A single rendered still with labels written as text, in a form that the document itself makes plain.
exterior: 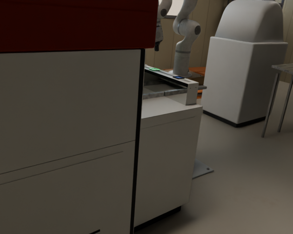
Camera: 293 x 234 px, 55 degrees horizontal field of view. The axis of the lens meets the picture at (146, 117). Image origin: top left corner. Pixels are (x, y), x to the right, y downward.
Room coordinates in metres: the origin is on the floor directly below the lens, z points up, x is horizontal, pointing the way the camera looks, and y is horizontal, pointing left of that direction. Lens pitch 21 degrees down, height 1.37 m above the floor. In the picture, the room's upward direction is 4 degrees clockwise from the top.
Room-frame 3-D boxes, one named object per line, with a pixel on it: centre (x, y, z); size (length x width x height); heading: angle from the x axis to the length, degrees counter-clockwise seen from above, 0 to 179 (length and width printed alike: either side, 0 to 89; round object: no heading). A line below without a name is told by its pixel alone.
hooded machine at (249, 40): (3.86, -1.28, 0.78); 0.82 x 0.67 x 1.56; 127
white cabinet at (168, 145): (1.89, 0.18, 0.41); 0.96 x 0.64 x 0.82; 38
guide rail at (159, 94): (1.70, 0.10, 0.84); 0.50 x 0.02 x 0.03; 128
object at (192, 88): (1.93, -0.11, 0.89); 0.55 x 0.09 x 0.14; 38
